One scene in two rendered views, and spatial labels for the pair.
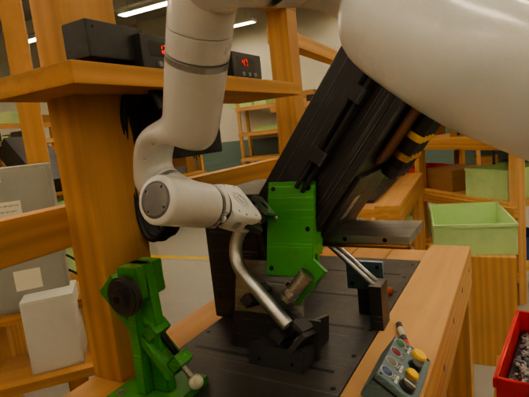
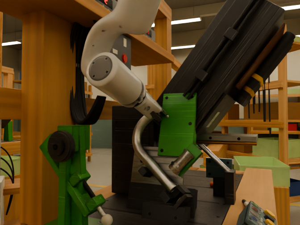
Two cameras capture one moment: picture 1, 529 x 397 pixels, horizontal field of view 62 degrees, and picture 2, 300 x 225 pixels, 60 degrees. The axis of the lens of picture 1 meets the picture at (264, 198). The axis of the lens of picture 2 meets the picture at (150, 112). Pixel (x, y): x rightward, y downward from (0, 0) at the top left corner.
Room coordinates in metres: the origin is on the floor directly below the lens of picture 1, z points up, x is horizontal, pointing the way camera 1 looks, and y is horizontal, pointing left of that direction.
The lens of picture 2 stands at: (0.12, 0.13, 1.18)
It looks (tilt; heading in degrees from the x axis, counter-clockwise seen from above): 2 degrees up; 354
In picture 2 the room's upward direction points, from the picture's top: straight up
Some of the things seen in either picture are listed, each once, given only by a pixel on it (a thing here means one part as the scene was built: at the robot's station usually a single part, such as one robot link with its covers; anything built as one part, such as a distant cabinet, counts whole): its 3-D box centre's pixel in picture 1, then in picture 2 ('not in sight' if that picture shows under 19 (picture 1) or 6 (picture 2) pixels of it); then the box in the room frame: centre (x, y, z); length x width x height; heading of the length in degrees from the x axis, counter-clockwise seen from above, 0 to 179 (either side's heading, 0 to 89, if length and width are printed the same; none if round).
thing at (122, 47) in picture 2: (179, 125); (106, 54); (1.08, 0.19, 1.43); 0.17 x 0.12 x 0.15; 150
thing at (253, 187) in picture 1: (264, 243); (148, 146); (1.24, 0.01, 1.07); 0.30 x 0.18 x 0.34; 150
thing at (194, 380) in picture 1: (189, 372); (102, 213); (0.76, 0.17, 0.96); 0.06 x 0.03 x 0.06; 60
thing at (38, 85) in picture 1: (186, 90); (110, 39); (1.20, 0.17, 1.52); 0.90 x 0.25 x 0.04; 150
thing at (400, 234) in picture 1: (337, 232); (202, 138); (1.09, -0.18, 1.11); 0.39 x 0.16 x 0.03; 60
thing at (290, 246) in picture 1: (297, 225); (180, 123); (0.98, -0.07, 1.17); 0.13 x 0.12 x 0.20; 150
